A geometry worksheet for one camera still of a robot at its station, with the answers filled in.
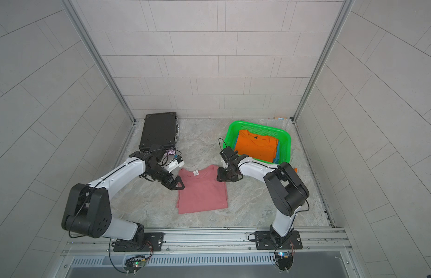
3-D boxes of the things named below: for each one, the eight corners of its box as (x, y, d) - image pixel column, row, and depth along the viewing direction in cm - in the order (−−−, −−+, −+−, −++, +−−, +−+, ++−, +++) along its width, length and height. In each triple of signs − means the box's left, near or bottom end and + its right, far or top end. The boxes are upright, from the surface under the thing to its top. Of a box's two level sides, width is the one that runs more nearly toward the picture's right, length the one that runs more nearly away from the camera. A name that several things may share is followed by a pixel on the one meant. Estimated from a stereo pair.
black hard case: (141, 154, 101) (137, 148, 96) (148, 120, 119) (145, 114, 114) (175, 150, 103) (173, 145, 98) (177, 117, 120) (175, 111, 116)
